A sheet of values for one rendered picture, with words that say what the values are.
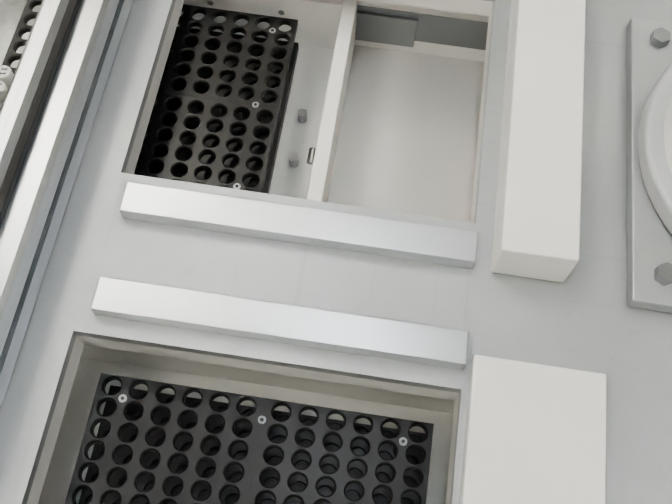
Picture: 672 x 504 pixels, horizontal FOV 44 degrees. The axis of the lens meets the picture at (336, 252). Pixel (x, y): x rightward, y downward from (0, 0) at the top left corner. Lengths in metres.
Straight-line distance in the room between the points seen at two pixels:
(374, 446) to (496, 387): 0.09
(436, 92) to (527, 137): 0.21
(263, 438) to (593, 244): 0.25
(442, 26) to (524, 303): 0.30
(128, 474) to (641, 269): 0.35
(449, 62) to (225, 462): 0.42
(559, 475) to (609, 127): 0.25
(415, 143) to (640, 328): 0.27
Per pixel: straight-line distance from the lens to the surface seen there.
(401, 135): 0.73
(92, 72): 0.60
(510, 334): 0.54
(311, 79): 0.75
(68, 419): 0.64
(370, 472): 0.55
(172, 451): 0.56
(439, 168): 0.72
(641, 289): 0.56
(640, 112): 0.63
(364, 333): 0.51
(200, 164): 0.63
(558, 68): 0.60
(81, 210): 0.58
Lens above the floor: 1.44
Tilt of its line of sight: 65 degrees down
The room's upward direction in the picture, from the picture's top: 4 degrees clockwise
